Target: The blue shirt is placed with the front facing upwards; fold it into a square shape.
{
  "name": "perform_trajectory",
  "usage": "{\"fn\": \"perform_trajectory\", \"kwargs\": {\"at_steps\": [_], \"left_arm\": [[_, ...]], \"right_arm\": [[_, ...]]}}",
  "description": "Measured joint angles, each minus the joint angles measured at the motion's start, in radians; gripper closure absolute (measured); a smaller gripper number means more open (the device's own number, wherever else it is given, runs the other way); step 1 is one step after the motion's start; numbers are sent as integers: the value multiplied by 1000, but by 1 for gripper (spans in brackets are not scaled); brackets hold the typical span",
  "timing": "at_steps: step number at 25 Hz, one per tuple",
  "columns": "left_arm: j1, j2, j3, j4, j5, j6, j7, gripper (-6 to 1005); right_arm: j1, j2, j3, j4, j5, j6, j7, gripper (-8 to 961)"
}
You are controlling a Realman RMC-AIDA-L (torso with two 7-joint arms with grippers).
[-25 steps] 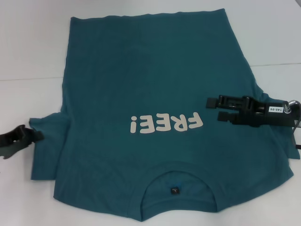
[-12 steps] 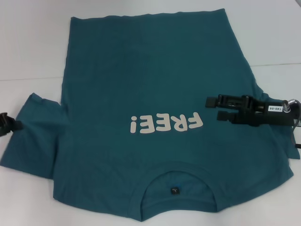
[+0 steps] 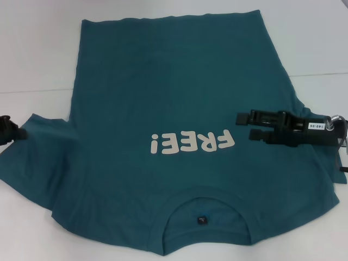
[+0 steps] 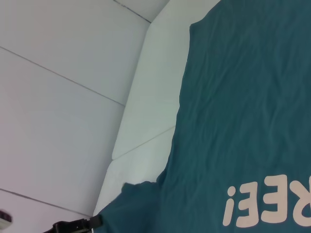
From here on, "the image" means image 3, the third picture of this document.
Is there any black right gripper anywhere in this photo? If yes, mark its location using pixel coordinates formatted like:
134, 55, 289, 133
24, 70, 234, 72
235, 109, 348, 148

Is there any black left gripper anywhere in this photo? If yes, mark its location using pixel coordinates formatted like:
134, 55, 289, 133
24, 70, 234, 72
0, 115, 28, 147

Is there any teal t-shirt with FREE print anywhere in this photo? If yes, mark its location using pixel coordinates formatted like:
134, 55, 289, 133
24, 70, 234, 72
0, 10, 348, 251

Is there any grey right wrist cable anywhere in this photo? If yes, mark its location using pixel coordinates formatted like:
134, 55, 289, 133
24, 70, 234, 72
335, 116, 348, 173

